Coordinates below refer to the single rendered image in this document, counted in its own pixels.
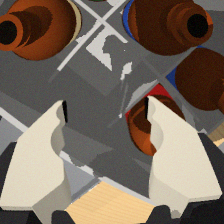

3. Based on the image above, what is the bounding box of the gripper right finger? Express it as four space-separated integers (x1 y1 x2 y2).
145 96 224 224

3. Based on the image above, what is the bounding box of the grey shallow tray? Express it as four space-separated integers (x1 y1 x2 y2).
0 115 102 205

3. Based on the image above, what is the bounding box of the grey plastic crate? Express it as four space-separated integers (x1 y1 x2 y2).
0 0 224 206

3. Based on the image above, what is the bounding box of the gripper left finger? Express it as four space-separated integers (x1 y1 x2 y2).
0 100 72 224

